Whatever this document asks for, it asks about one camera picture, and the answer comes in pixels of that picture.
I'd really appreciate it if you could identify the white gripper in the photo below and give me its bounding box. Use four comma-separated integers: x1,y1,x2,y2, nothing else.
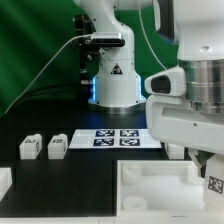
146,95,224,177

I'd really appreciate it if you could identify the white square tabletop tray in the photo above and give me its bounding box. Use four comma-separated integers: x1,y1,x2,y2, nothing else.
116,160,205,216

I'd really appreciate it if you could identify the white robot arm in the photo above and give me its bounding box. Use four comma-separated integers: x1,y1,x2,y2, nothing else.
73,0,224,176

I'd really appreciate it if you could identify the white tag sheet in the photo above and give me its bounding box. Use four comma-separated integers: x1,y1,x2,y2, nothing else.
69,129,161,149

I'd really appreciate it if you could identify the white block left edge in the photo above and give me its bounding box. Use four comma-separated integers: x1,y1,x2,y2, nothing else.
0,168,13,202

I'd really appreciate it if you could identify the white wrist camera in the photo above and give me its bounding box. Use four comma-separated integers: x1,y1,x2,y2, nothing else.
144,66,187,97

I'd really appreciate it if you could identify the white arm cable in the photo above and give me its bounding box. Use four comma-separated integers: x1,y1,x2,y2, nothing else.
137,6,168,72

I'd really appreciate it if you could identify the black camera on mount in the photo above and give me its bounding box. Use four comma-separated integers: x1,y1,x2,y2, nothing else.
72,14,125,85

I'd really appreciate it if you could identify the white camera cable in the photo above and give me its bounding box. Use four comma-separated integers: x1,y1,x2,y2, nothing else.
3,33,93,116

